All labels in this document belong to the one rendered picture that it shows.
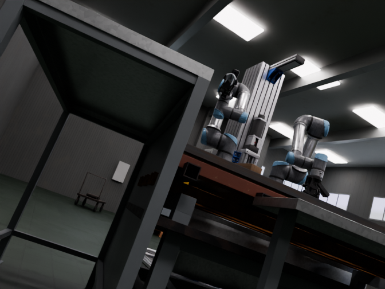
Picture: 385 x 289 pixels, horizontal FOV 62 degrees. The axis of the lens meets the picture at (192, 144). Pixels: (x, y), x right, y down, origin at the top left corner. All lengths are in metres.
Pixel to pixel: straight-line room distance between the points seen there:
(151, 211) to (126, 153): 10.73
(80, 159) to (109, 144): 1.07
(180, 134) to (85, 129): 10.55
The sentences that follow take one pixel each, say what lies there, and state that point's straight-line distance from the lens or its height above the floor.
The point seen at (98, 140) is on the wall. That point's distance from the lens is 11.47.
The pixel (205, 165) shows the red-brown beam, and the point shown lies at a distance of 1.14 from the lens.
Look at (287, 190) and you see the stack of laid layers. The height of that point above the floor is 0.83.
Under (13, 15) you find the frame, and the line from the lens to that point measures 1.04.
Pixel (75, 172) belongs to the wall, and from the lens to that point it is 11.35.
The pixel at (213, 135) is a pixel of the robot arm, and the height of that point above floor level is 1.21.
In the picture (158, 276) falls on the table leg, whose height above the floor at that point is 0.40.
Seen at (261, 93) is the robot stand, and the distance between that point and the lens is 2.74.
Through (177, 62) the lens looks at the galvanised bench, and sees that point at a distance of 1.00.
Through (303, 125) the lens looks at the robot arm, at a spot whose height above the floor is 1.48.
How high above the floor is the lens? 0.59
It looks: 13 degrees up
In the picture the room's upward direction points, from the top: 20 degrees clockwise
